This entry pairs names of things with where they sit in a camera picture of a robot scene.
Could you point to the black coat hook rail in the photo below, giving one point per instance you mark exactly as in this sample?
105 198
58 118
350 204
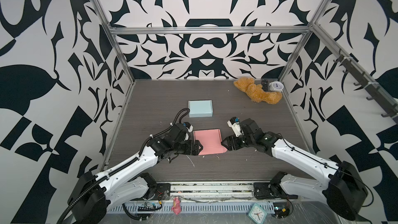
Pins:
365 81

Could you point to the green circuit board left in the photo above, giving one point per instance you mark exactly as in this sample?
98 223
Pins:
149 207

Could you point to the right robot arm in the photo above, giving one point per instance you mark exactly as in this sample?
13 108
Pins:
337 185

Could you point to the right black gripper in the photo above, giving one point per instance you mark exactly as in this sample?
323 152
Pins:
232 138

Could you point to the circuit board right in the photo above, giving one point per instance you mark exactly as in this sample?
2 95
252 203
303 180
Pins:
282 210

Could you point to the pink small toy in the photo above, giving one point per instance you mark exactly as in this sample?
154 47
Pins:
176 208

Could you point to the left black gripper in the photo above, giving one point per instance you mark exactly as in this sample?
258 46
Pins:
196 151

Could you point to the brown teddy bear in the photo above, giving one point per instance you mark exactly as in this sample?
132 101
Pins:
255 92

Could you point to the white round alarm clock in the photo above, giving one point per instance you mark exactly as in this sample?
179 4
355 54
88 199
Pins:
276 86

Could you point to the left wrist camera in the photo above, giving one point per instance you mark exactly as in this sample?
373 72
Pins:
188 126

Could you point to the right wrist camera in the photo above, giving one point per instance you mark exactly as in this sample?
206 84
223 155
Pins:
234 124

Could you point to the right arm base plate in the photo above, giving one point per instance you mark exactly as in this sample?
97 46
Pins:
267 191

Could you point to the teal square clock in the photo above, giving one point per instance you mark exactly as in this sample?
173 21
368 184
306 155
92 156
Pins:
257 214

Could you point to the pink paper box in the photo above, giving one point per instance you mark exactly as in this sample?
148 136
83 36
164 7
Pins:
211 141

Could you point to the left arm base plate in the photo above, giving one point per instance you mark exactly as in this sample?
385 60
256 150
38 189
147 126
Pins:
158 191

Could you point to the light blue paper box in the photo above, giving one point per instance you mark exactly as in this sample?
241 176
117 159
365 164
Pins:
202 108

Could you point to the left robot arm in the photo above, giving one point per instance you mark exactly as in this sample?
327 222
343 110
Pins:
95 194

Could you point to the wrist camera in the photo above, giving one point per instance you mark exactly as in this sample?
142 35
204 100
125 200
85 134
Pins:
188 126
234 124

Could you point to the black remote control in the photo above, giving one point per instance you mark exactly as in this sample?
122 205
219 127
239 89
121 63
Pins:
264 84

